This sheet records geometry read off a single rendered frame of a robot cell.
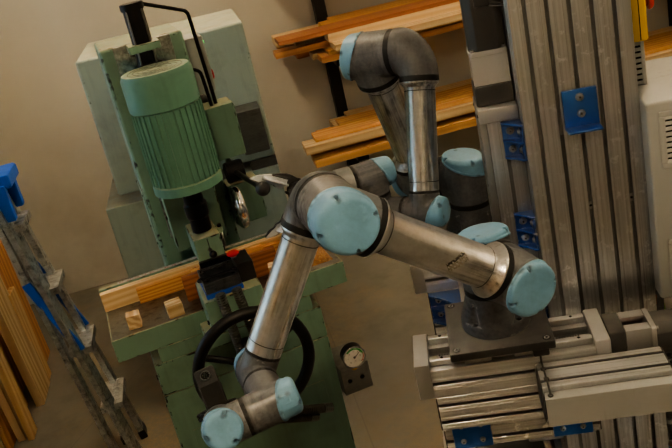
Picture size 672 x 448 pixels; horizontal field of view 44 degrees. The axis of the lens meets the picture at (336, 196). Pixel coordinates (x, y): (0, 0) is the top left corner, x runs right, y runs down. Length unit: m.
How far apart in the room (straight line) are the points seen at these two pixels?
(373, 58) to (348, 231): 0.68
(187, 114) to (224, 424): 0.78
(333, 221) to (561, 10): 0.69
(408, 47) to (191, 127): 0.55
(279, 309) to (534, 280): 0.50
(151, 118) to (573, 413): 1.15
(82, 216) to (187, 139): 2.69
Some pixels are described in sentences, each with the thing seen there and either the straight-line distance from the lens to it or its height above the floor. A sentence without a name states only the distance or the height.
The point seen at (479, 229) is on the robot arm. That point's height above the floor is 1.05.
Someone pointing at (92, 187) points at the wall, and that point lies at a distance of 4.61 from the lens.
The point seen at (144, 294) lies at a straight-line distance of 2.20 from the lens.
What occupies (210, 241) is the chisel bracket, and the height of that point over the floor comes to 1.02.
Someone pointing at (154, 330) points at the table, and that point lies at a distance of 2.07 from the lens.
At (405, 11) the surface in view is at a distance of 4.09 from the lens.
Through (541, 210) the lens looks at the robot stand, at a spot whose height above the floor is 1.01.
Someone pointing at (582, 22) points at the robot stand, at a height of 1.42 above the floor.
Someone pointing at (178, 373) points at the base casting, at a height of 0.76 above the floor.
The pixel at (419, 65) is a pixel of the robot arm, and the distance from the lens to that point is 1.98.
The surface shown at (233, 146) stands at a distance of 2.31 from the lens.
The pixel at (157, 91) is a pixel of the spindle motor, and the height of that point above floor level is 1.43.
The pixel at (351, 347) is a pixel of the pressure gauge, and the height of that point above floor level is 0.69.
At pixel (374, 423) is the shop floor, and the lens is 3.05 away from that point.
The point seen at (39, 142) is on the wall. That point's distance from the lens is 4.57.
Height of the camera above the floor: 1.80
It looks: 21 degrees down
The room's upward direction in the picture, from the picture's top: 13 degrees counter-clockwise
